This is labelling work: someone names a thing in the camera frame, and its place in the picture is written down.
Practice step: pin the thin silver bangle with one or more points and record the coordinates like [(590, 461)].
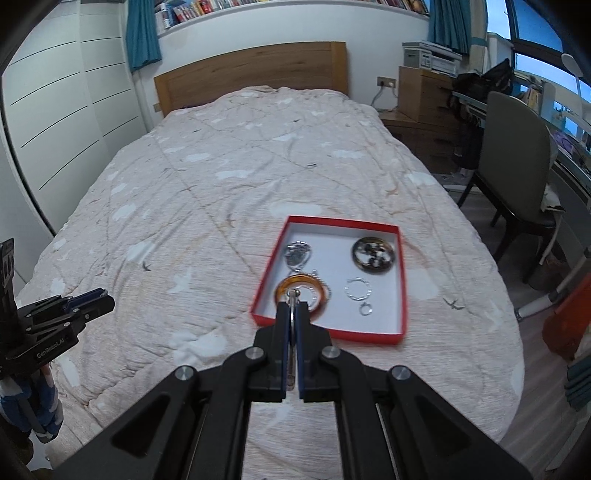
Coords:
[(292, 292)]

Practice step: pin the red jewelry box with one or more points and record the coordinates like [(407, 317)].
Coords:
[(383, 318)]

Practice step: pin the white wardrobe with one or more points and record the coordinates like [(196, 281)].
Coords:
[(69, 92)]

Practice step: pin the wooden headboard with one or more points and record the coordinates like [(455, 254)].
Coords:
[(254, 64)]

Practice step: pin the bed with beige quilt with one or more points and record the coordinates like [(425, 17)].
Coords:
[(184, 184)]

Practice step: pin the silver wristwatch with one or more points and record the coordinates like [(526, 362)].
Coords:
[(295, 254)]

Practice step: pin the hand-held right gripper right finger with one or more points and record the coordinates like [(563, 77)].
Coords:
[(301, 341)]

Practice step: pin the wooden nightstand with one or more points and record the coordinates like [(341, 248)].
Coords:
[(415, 134)]

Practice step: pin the wooden cabinet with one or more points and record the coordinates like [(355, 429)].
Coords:
[(425, 92)]

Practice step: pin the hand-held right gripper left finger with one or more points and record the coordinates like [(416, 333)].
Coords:
[(281, 332)]

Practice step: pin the orange bag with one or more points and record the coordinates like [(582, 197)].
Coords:
[(565, 330)]

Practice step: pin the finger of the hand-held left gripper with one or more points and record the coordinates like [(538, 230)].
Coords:
[(94, 308), (85, 295)]

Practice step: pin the window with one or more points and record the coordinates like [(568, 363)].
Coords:
[(540, 27)]

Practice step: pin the black bag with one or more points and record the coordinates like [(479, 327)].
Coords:
[(498, 74)]

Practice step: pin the white printer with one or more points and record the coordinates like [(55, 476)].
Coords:
[(429, 55)]

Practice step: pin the wall socket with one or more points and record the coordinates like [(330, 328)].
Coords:
[(387, 82)]

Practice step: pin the grey chair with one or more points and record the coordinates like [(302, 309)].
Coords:
[(508, 138)]

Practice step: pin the white desk lamp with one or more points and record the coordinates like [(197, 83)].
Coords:
[(570, 62)]

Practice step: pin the twisted silver hoop earring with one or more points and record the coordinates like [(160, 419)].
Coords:
[(345, 288), (328, 288)]

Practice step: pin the teal curtain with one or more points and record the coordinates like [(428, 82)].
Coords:
[(143, 32), (452, 23)]

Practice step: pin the amber bangle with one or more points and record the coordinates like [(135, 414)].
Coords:
[(295, 277)]

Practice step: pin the row of books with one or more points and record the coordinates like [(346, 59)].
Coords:
[(194, 9)]

